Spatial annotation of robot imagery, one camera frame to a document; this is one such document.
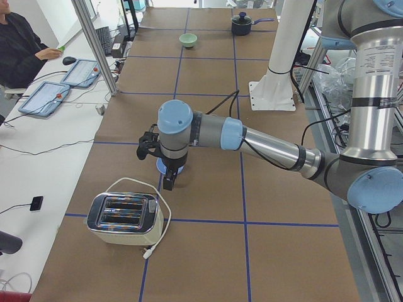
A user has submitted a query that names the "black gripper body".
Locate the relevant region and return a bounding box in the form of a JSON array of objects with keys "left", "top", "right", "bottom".
[{"left": 162, "top": 154, "right": 187, "bottom": 171}]

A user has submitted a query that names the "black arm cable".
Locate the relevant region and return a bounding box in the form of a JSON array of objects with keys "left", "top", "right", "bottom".
[{"left": 201, "top": 89, "right": 311, "bottom": 172}]

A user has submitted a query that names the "black computer mouse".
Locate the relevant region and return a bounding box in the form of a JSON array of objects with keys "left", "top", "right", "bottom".
[{"left": 62, "top": 56, "right": 77, "bottom": 65}]

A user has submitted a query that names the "small black square device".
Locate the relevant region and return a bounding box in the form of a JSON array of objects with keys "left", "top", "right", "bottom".
[{"left": 30, "top": 196, "right": 43, "bottom": 211}]

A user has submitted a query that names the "blue teach pendant far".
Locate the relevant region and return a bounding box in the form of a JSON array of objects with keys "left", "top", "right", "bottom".
[{"left": 60, "top": 59, "right": 100, "bottom": 88}]

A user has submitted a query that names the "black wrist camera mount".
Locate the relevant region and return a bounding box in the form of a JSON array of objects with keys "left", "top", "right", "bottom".
[{"left": 136, "top": 124, "right": 163, "bottom": 160}]

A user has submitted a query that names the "green bowl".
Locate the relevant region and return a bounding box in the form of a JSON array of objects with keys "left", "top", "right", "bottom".
[{"left": 179, "top": 33, "right": 198, "bottom": 48}]

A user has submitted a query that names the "black keyboard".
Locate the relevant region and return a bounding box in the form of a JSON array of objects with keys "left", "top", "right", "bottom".
[{"left": 95, "top": 26, "right": 112, "bottom": 56}]

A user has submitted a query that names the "cream toaster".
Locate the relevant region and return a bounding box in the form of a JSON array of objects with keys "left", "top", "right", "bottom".
[{"left": 86, "top": 192, "right": 164, "bottom": 246}]

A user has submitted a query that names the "blue bowl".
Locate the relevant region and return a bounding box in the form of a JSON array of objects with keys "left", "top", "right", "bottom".
[{"left": 156, "top": 158, "right": 184, "bottom": 175}]

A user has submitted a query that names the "seated person in black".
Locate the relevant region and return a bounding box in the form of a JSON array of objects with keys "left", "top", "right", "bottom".
[{"left": 1, "top": 1, "right": 62, "bottom": 89}]

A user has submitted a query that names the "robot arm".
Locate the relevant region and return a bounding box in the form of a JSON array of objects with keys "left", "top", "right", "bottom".
[{"left": 156, "top": 1, "right": 402, "bottom": 214}]

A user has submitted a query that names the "brown paper table mat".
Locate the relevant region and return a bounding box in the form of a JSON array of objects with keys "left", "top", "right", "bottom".
[{"left": 32, "top": 5, "right": 360, "bottom": 301}]

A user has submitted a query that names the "blue teach pendant near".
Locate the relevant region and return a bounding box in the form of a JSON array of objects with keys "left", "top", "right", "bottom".
[{"left": 18, "top": 81, "right": 71, "bottom": 117}]

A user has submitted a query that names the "dark blue saucepan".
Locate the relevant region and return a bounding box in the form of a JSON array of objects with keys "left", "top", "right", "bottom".
[{"left": 231, "top": 11, "right": 274, "bottom": 36}]

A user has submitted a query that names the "blue teach pendant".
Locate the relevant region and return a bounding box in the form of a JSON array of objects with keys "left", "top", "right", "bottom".
[
  {"left": 60, "top": 59, "right": 100, "bottom": 88},
  {"left": 18, "top": 81, "right": 71, "bottom": 117}
]

